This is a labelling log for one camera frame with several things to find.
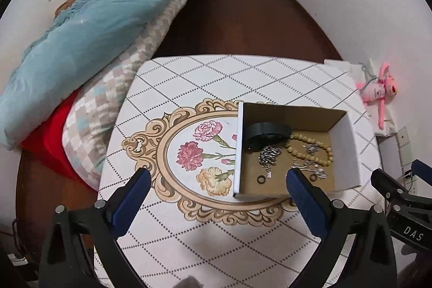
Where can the white wall socket strip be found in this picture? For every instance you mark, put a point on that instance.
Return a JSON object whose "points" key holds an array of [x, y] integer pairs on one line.
{"points": [[402, 138]]}

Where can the diamond pattern floral tablecloth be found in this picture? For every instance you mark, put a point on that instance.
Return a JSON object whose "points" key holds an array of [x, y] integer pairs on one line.
{"points": [[202, 78]]}

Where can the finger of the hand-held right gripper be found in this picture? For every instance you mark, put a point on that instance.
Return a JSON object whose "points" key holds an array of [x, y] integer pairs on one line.
{"points": [[422, 170], [388, 181]]}

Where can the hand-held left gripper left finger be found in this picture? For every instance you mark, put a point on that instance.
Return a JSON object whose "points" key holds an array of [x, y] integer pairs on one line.
{"points": [[133, 200]]}

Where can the person's right forearm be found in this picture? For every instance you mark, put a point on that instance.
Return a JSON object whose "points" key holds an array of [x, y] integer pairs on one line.
{"points": [[418, 274]]}

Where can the cardboard box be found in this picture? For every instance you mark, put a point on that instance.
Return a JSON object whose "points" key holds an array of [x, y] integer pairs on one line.
{"points": [[297, 117]]}

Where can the light blue quilt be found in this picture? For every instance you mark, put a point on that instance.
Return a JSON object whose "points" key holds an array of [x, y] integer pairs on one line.
{"points": [[84, 38]]}

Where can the checkered beige quilt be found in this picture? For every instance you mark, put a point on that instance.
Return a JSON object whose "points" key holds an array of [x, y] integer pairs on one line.
{"points": [[118, 89]]}

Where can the brown wooden headboard piece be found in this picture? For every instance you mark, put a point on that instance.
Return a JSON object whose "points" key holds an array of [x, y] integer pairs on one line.
{"points": [[65, 4]]}

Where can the red blanket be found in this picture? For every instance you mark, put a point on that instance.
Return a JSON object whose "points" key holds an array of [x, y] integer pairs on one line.
{"points": [[50, 139]]}

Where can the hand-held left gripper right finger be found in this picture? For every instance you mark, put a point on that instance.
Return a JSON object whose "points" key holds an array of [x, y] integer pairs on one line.
{"points": [[305, 203]]}

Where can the pink plush toy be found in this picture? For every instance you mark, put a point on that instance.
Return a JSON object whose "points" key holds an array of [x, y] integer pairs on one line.
{"points": [[376, 90]]}

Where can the black wrist band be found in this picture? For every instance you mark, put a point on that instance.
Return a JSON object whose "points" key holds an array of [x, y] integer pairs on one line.
{"points": [[266, 134]]}

